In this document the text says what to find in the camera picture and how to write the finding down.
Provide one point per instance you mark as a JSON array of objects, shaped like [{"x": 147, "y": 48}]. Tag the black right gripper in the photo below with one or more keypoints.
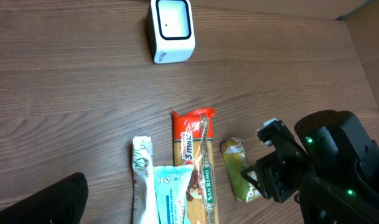
[{"x": 279, "y": 174}]

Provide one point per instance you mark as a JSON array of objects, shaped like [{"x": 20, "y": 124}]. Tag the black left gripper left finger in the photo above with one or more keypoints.
[{"x": 61, "y": 202}]

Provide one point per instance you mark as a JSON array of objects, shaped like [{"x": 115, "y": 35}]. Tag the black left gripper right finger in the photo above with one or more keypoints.
[{"x": 323, "y": 202}]

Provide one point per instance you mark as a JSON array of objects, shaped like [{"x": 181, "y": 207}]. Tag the green snack packet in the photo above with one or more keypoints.
[{"x": 234, "y": 155}]

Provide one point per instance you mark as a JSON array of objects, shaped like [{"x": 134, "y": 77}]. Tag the orange spaghetti packet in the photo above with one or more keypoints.
[{"x": 193, "y": 140}]

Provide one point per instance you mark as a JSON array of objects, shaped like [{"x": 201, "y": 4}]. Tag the white leaf-print pack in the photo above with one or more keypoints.
[{"x": 144, "y": 200}]

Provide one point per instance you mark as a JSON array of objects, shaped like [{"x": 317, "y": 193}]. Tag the teal wet wipes pack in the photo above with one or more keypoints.
[{"x": 171, "y": 183}]

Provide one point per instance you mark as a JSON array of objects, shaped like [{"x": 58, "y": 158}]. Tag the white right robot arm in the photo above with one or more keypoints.
[{"x": 330, "y": 145}]

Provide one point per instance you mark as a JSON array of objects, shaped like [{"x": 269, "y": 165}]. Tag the white barcode scanner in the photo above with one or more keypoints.
[{"x": 170, "y": 30}]

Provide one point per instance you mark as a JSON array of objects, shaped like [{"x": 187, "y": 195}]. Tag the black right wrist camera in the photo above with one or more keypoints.
[{"x": 275, "y": 133}]

